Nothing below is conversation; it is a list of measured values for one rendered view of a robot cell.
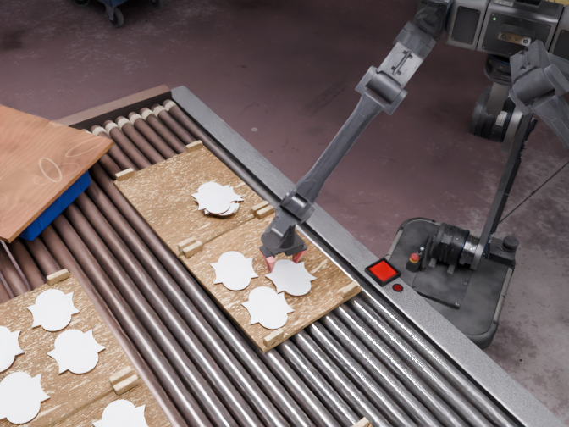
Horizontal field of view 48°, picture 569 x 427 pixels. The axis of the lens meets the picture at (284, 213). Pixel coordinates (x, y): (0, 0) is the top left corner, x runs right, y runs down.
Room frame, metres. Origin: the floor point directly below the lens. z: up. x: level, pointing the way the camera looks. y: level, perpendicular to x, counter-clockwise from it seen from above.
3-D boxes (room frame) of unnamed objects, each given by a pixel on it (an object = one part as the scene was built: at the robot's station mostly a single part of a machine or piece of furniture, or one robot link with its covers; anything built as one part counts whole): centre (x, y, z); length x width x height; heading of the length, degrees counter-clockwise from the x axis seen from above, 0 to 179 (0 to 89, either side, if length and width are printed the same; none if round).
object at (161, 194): (1.54, 0.31, 0.93); 0.41 x 0.35 x 0.02; 40
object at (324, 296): (1.22, 0.04, 0.93); 0.41 x 0.35 x 0.02; 40
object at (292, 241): (1.24, 0.00, 1.06); 0.10 x 0.07 x 0.07; 121
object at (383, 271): (1.25, -0.30, 0.92); 0.06 x 0.06 x 0.01; 39
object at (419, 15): (1.77, -0.40, 1.45); 0.09 x 0.08 x 0.12; 66
